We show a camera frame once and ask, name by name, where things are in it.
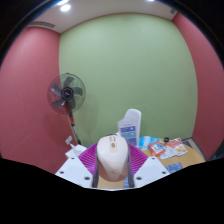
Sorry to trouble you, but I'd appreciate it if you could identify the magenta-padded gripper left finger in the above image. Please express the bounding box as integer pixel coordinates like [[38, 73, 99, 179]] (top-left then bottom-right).
[[55, 143, 101, 189]]

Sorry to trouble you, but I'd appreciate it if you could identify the white sign stand, blue card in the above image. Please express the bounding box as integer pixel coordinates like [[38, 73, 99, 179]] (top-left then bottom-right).
[[117, 119, 139, 148]]

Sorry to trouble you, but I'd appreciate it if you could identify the red snack packet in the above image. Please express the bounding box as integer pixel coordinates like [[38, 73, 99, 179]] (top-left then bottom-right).
[[148, 140, 168, 158]]

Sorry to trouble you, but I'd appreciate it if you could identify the orange and white snack packet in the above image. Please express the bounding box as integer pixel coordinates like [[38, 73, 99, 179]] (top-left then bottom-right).
[[166, 137, 189, 157]]

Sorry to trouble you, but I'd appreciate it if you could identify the white tissue box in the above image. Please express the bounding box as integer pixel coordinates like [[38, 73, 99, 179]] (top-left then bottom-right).
[[64, 143, 88, 160]]

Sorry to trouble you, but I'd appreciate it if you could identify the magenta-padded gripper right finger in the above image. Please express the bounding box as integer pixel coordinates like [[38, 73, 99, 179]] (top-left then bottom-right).
[[126, 143, 170, 189]]

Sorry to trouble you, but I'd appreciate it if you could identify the standing fan with red pole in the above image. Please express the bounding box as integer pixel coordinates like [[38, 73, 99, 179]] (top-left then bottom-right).
[[46, 72, 87, 146]]

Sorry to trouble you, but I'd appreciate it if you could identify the cream white computer mouse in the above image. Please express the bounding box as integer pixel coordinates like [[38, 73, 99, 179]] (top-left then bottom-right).
[[95, 134, 130, 183]]

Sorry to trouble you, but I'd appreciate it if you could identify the light blue packet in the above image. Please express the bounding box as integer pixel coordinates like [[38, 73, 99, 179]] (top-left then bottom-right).
[[138, 135, 161, 151]]

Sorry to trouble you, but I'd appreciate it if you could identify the ceiling air vent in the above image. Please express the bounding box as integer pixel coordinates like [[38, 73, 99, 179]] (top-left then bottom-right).
[[30, 20, 57, 30]]

